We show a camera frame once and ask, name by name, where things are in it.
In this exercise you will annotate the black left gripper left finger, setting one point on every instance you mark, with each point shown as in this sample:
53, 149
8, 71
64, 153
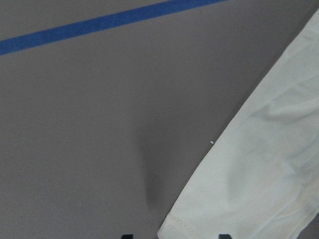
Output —
129, 236

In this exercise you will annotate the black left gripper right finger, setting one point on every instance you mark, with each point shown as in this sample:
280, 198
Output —
224, 236

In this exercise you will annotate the cream long-sleeve printed shirt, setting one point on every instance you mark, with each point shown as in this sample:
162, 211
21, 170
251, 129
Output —
260, 179

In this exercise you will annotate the blue tape line crosswise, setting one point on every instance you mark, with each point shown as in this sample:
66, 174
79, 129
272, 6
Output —
76, 29

